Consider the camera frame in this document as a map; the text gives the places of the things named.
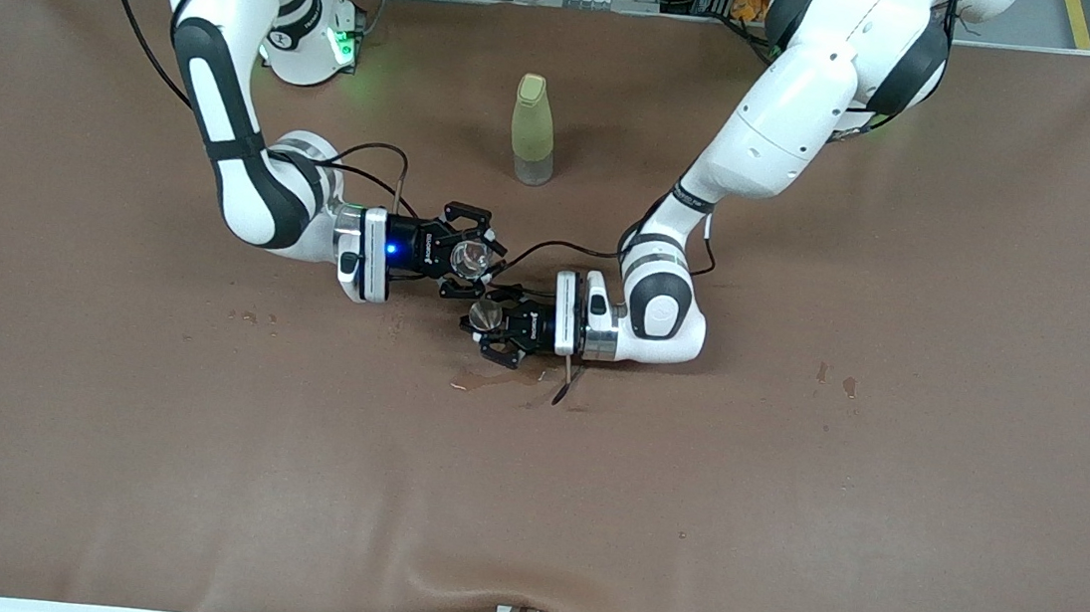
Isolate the clear glass measuring beaker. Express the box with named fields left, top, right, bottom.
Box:
left=448, top=237, right=495, bottom=282

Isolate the clear wine glass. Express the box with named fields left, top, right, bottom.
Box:
left=466, top=299, right=507, bottom=335

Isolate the brown liquid puddle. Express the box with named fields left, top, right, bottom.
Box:
left=449, top=362, right=559, bottom=401

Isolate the green bottle with clear base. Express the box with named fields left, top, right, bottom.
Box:
left=505, top=72, right=564, bottom=189

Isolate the brown table mat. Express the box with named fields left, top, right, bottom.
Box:
left=0, top=0, right=1090, bottom=612

